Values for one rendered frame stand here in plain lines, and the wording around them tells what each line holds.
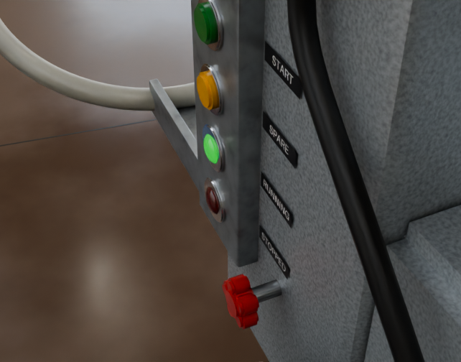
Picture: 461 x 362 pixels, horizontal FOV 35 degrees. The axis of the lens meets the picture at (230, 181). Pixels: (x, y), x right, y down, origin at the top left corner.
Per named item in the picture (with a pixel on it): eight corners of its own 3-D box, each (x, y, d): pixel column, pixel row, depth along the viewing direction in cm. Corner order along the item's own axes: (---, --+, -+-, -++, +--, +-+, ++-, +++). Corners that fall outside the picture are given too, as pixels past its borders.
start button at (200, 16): (224, 49, 47) (223, 11, 45) (208, 52, 47) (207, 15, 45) (208, 29, 49) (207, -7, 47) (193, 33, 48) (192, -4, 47)
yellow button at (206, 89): (225, 113, 50) (224, 82, 49) (210, 118, 50) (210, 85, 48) (210, 93, 52) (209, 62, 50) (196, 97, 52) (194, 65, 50)
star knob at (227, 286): (294, 319, 55) (296, 284, 52) (240, 338, 53) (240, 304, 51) (271, 283, 57) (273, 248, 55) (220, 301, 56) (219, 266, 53)
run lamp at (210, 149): (230, 167, 54) (230, 141, 52) (212, 172, 53) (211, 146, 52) (217, 149, 55) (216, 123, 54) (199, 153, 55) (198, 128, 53)
